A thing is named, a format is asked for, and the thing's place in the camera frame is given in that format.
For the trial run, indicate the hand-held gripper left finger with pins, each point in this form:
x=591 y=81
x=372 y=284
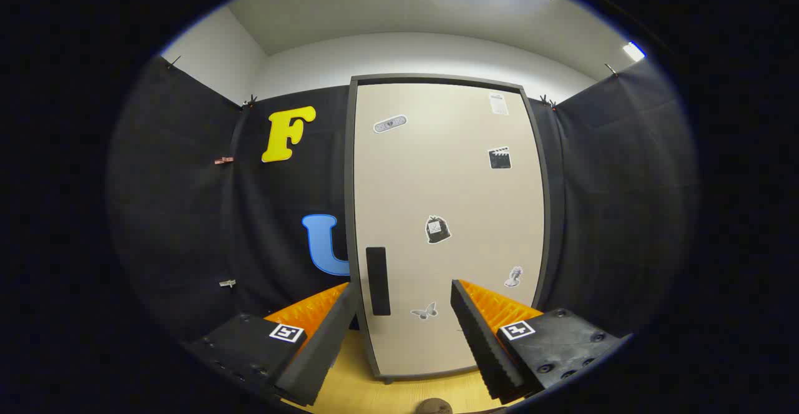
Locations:
x=324 y=345

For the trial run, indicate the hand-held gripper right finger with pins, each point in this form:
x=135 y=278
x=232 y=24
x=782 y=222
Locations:
x=480 y=345

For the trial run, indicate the grey shoe cabinet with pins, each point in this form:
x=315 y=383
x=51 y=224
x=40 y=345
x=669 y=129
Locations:
x=348 y=214

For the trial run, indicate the black backdrop cloth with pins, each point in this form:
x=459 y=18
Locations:
x=187 y=214

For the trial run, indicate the black cloth clip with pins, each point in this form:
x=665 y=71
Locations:
x=172 y=62
x=249 y=100
x=612 y=69
x=548 y=102

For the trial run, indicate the short ceiling light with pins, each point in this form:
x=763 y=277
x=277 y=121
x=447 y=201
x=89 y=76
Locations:
x=633 y=50

